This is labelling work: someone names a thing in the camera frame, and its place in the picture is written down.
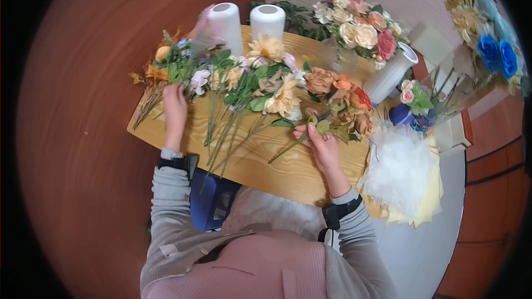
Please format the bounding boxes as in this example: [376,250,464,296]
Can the person's right hand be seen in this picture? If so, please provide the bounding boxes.
[293,123,344,173]

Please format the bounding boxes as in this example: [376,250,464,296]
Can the person's left hand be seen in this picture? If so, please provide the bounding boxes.
[162,82,189,133]

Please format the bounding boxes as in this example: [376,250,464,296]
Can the person's left fingers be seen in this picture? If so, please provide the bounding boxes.
[163,83,188,98]

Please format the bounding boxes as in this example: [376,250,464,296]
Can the orange rose flower bunch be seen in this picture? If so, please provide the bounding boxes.
[268,67,375,164]

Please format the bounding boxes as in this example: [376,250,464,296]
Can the pink feathery flower stem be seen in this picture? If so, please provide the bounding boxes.
[183,4,227,92]

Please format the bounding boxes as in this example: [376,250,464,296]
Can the pile of artificial flowers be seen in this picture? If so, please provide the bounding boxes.
[128,27,309,180]

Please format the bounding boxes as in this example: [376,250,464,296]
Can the black wrist band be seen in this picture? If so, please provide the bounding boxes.
[157,154,199,181]
[322,194,363,231]

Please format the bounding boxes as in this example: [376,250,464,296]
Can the clear glass vase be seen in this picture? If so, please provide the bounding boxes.
[319,37,359,74]

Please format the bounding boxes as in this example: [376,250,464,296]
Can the white cylindrical vase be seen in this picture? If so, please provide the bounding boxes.
[250,4,287,43]
[206,2,244,56]

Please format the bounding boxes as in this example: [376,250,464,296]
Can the person's legs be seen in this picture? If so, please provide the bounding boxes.
[220,186,330,242]

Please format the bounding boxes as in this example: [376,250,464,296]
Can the small blue vase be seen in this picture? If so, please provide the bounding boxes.
[389,103,416,127]

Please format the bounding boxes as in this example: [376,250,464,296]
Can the pile of white tulle sheets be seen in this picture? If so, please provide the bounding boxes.
[357,117,436,218]

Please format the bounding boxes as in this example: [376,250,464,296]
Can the white ribbed vase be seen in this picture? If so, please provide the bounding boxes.
[363,42,420,105]

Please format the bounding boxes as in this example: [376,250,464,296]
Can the pink rose posy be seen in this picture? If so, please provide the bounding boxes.
[400,79,437,130]

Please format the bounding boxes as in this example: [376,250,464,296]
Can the green leafy plant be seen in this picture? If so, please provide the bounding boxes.
[249,0,329,41]

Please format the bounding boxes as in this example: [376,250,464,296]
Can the blue bag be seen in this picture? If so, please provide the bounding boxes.
[190,168,243,233]

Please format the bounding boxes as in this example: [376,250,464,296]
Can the pastel rose bouquet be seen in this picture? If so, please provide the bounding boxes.
[312,0,410,70]

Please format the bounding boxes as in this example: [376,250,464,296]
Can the tall glass vase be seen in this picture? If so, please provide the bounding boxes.
[420,43,495,127]

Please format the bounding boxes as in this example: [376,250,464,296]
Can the person's body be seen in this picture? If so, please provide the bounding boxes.
[140,223,400,299]

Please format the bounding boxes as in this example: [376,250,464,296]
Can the white box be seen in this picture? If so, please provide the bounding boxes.
[409,21,454,67]

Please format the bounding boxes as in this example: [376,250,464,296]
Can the blue and yellow bouquet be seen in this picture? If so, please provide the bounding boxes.
[443,0,530,97]

